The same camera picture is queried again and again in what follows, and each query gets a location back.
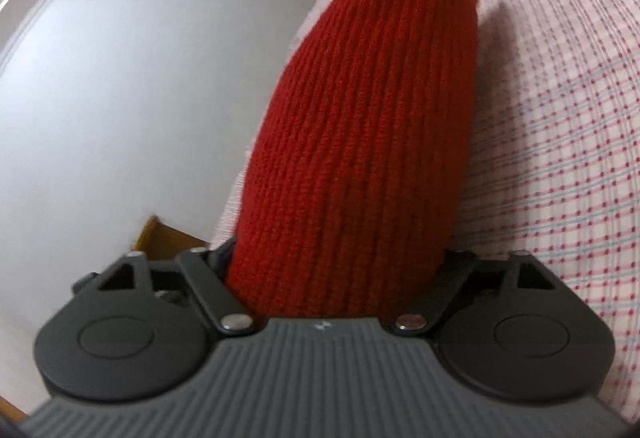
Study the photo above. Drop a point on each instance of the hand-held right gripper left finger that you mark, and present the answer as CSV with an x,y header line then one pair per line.
x,y
222,263

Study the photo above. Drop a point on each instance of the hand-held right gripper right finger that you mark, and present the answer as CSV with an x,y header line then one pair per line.
x,y
455,275

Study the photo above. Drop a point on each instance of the red knit sweater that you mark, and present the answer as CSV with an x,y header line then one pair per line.
x,y
370,128

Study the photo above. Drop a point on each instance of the wooden furniture piece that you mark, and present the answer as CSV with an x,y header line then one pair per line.
x,y
165,235

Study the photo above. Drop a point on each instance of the pink checked bedsheet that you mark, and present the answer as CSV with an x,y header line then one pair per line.
x,y
550,118

